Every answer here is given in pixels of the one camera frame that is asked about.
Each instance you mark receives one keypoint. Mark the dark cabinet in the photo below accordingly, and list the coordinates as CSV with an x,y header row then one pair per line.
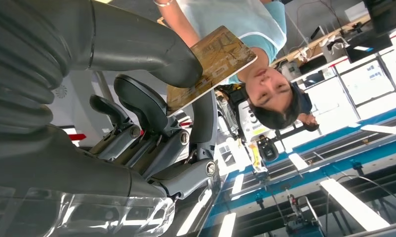
x,y
387,13

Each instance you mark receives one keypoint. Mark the wooden workbench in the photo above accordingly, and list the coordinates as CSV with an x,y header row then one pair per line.
x,y
328,36

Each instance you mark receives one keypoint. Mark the black monitor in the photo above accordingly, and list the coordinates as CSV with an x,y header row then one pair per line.
x,y
368,45

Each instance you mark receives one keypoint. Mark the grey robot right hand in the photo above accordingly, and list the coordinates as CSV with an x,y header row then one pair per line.
x,y
70,170

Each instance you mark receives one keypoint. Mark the red barrier belt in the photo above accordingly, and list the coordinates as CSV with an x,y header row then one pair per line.
x,y
77,136

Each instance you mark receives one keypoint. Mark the blue overhead gantry frame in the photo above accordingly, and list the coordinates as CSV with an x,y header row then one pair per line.
x,y
315,175

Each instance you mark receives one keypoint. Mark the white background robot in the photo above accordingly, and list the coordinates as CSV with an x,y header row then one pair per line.
x,y
250,121

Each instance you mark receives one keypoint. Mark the background person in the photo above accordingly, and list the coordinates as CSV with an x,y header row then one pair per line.
x,y
302,98

